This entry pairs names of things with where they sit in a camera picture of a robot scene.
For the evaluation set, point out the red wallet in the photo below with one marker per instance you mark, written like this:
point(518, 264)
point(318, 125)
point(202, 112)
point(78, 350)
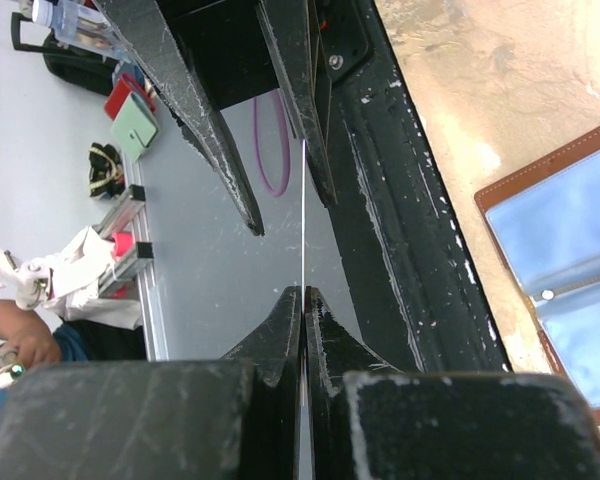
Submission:
point(124, 86)

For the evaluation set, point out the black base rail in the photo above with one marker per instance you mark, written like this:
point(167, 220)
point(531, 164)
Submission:
point(417, 298)

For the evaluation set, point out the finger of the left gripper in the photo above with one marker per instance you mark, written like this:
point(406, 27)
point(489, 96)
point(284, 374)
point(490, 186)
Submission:
point(145, 33)
point(292, 35)

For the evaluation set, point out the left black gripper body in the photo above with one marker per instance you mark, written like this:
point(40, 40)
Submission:
point(223, 42)

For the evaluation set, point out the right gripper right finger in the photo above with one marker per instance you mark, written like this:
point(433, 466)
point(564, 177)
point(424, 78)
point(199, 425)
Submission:
point(331, 353)

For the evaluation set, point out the operator hand in background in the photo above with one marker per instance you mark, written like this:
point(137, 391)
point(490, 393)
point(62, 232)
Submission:
point(25, 332)

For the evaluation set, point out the aluminium frame rail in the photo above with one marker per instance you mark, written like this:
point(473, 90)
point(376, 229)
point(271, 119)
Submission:
point(136, 267)

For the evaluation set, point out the plastic water bottle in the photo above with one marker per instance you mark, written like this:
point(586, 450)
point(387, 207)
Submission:
point(78, 26)

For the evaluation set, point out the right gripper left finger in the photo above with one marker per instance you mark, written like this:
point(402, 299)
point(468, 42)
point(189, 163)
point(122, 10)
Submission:
point(270, 432)

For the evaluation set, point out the brown leather card holder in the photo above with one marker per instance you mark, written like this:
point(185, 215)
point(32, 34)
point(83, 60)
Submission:
point(544, 220)

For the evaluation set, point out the black backpack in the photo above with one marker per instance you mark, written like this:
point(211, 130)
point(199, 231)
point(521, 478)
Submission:
point(77, 67)

